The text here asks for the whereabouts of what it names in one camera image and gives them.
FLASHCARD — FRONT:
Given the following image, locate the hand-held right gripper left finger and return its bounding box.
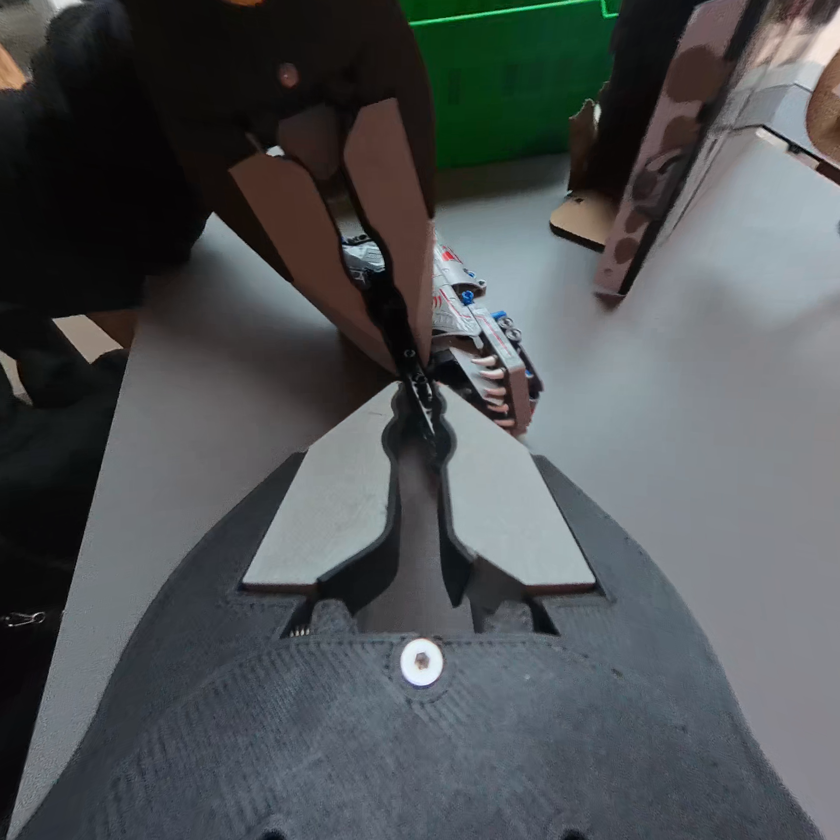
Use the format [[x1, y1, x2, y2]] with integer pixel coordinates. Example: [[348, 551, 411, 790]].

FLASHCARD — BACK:
[[241, 382, 403, 616]]

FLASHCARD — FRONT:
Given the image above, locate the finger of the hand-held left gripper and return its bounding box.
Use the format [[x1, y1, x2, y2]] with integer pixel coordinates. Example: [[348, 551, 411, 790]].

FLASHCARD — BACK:
[[341, 97, 437, 363], [228, 153, 400, 379]]

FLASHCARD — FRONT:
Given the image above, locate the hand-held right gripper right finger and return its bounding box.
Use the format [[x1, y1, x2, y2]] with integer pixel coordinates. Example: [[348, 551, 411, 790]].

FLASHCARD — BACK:
[[437, 387, 598, 609]]

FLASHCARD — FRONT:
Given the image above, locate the grey red lego vehicle model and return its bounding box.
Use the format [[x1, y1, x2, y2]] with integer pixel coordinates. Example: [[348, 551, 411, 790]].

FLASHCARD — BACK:
[[338, 225, 546, 475]]

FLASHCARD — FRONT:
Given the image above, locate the person's left forearm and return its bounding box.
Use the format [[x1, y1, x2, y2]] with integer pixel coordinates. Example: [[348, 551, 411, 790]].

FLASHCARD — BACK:
[[0, 0, 212, 317]]

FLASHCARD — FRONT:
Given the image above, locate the dark cardboard lego box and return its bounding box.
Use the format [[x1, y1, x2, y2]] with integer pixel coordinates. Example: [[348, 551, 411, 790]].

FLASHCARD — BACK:
[[549, 0, 774, 307]]

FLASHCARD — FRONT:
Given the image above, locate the person's left hand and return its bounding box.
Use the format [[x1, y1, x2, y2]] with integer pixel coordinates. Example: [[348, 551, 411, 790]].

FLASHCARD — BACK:
[[277, 107, 353, 182]]

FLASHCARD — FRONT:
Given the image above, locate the green plastic bin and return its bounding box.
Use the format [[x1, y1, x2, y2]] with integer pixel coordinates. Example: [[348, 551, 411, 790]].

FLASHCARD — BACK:
[[399, 0, 622, 172]]

